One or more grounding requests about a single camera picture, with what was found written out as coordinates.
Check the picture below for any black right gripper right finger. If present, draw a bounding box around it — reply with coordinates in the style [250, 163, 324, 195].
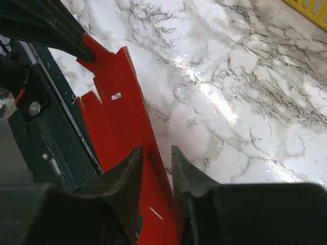
[172, 146, 326, 244]

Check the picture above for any yellow plastic shopping basket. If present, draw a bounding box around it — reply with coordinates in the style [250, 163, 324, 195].
[284, 0, 326, 29]

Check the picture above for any black mounting base plate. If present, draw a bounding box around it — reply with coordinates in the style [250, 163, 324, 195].
[1, 37, 102, 191]

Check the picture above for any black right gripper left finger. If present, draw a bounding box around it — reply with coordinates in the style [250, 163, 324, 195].
[1, 146, 143, 244]

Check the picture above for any red paper box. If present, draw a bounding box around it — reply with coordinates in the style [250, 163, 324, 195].
[78, 35, 181, 244]

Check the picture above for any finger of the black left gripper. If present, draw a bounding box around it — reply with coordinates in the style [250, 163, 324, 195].
[1, 0, 95, 63]

